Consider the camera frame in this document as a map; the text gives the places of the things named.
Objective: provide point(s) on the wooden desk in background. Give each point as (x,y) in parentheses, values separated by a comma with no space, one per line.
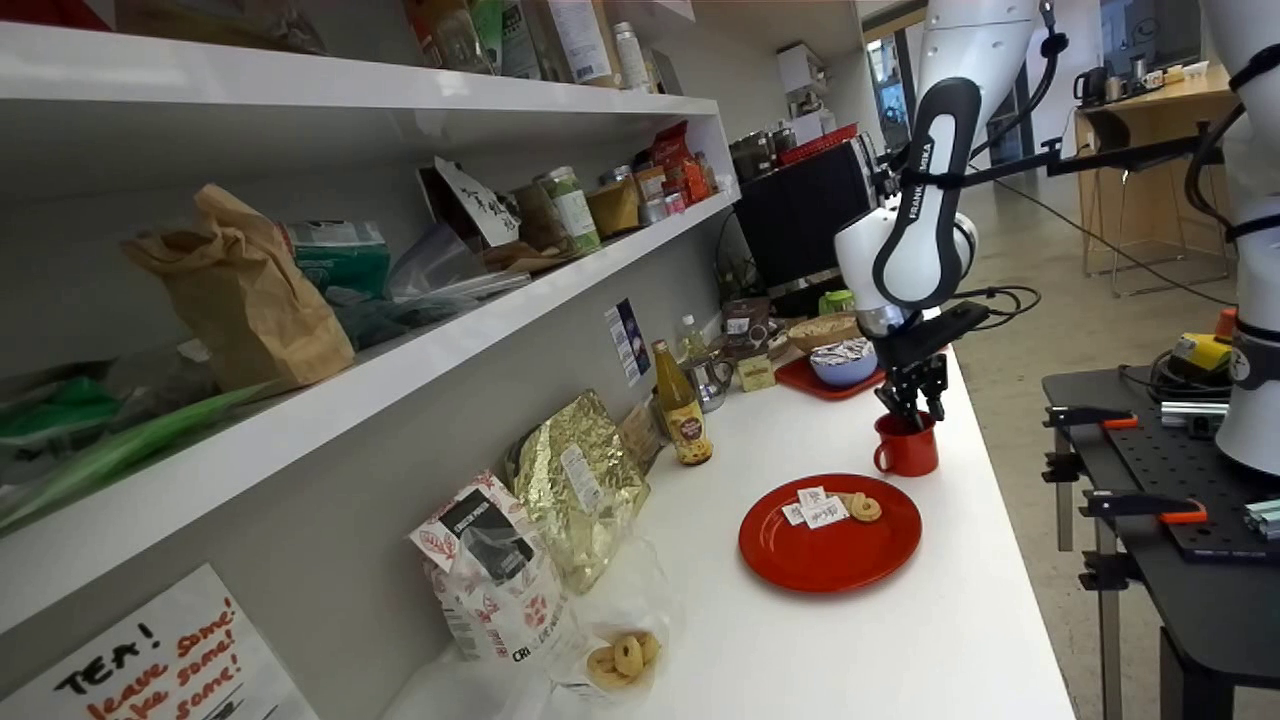
(1134,207)

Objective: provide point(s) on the blue white bowl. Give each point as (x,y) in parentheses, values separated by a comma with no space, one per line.
(845,363)

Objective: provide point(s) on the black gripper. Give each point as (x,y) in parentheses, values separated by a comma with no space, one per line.
(915,344)

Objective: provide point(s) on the white patterned coffee bag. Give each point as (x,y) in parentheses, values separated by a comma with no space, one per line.
(491,576)

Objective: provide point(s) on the glass jar on shelf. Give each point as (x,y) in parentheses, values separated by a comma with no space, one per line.
(573,209)

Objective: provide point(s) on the cookies in plastic bag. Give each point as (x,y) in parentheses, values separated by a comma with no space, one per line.
(617,653)

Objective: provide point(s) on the white sachets on plate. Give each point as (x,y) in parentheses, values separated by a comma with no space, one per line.
(813,509)

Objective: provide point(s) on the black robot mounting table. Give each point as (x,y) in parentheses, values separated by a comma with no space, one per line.
(1215,588)

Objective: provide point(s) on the red rectangular tray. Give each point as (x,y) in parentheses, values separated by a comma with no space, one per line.
(807,382)

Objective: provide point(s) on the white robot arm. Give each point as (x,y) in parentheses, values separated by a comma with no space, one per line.
(908,252)

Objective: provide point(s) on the cookie on red plate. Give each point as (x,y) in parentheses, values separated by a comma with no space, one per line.
(862,504)

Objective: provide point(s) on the white wall shelf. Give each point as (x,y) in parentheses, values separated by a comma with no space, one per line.
(391,186)

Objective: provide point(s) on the green plastic bag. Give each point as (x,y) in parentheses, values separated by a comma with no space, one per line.
(121,444)

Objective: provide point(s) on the gold foil bag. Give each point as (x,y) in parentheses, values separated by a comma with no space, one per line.
(581,489)

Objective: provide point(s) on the orange handled clamp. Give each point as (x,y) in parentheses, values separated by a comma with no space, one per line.
(1166,509)

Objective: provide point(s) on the handwritten tea sign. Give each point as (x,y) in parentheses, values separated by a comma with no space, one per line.
(189,653)

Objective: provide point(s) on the red round plate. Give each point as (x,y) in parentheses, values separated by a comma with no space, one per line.
(837,559)

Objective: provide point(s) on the yellow sauce bottle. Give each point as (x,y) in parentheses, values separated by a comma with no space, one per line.
(682,410)

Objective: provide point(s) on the red enamel mug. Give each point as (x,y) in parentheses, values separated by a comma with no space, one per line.
(905,444)

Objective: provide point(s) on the brown paper bag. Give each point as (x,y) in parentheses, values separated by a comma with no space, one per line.
(240,293)

